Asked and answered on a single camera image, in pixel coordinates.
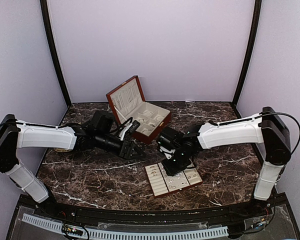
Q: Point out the left black frame post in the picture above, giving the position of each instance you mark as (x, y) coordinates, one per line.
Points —
(53, 51)

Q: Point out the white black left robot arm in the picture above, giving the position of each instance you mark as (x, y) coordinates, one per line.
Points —
(95, 133)

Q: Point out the black front table rail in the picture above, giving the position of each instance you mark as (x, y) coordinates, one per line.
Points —
(93, 216)

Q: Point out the white slotted cable duct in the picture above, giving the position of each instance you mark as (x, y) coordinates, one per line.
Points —
(78, 232)

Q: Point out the red jewelry tray insert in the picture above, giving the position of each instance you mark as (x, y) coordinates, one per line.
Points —
(162, 184)

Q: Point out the red wooden jewelry box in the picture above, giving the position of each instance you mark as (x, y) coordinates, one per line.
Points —
(128, 100)

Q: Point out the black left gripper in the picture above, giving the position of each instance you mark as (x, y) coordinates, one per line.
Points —
(126, 151)

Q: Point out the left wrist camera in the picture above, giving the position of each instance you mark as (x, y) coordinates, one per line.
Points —
(128, 129)

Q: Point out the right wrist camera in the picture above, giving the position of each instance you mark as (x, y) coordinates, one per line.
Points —
(167, 153)

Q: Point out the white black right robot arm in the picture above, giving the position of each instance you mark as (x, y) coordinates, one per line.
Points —
(265, 127)

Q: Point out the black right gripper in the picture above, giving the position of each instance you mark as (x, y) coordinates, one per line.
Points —
(172, 171)

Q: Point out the woven bamboo tray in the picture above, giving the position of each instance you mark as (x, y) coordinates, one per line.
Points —
(61, 150)

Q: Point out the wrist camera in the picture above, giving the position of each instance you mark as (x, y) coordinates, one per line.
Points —
(128, 129)
(167, 153)

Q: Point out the right black frame post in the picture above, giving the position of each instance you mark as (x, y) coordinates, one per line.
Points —
(248, 53)

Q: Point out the black frame post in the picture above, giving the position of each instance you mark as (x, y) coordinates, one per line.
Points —
(53, 51)
(248, 53)

